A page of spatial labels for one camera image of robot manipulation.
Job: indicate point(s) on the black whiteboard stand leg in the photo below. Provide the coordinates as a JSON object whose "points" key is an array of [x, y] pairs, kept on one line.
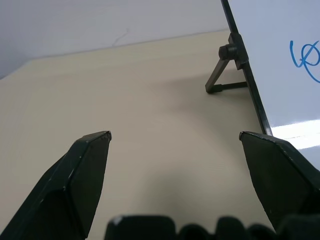
{"points": [[226, 65]]}

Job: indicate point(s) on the black-framed whiteboard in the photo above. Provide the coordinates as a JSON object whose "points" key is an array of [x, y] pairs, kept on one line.
{"points": [[282, 75]]}

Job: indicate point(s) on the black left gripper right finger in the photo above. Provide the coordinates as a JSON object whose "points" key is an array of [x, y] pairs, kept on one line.
{"points": [[280, 180]]}

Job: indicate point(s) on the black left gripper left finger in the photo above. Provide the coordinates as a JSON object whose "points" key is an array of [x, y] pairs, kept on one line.
{"points": [[75, 190]]}

